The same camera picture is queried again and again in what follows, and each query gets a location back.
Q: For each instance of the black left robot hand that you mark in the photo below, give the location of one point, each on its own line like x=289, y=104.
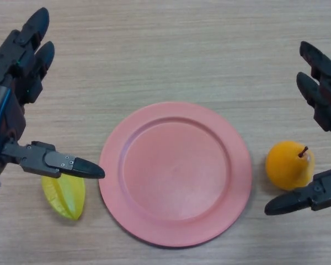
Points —
x=8, y=118

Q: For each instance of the yellow orange pear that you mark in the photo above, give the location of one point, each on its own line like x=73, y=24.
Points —
x=284, y=165

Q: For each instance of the pink round plate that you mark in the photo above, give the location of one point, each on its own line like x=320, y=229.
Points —
x=176, y=176

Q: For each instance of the yellow starfruit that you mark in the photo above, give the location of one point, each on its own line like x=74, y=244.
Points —
x=66, y=201

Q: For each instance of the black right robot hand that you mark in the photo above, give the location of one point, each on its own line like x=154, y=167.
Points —
x=328, y=116

